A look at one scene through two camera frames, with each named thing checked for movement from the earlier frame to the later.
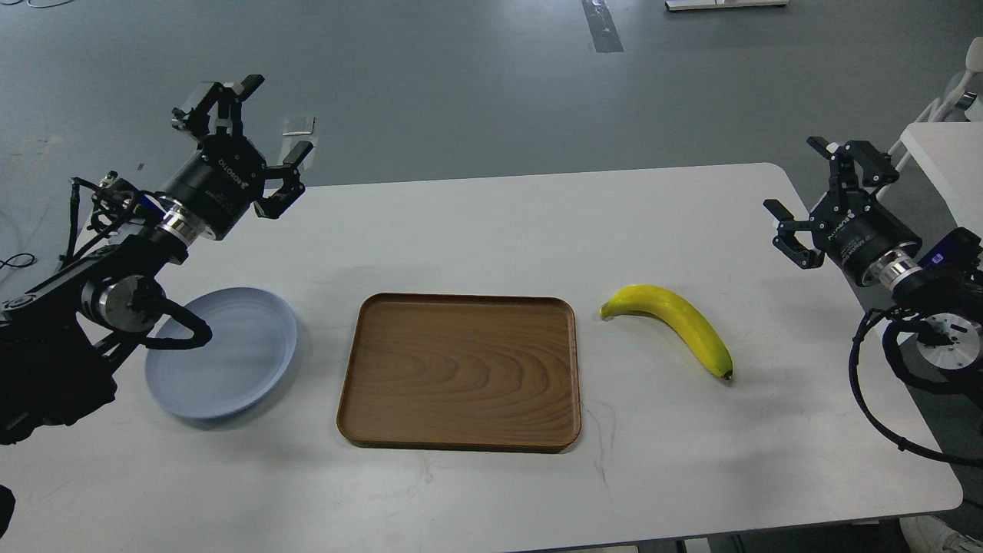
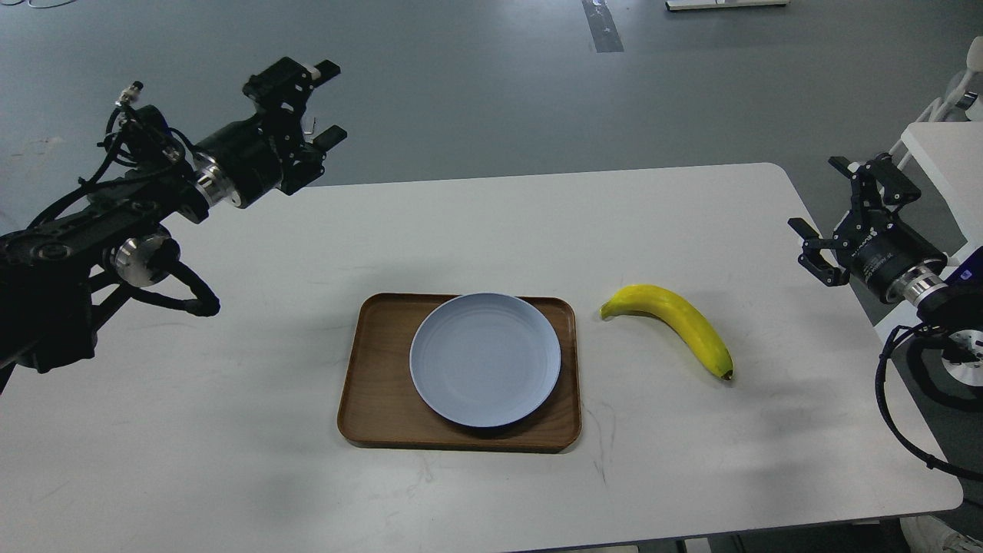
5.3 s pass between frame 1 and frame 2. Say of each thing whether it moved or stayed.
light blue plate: moved
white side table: stayed
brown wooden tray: stayed
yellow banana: stayed
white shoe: stayed
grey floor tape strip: stayed
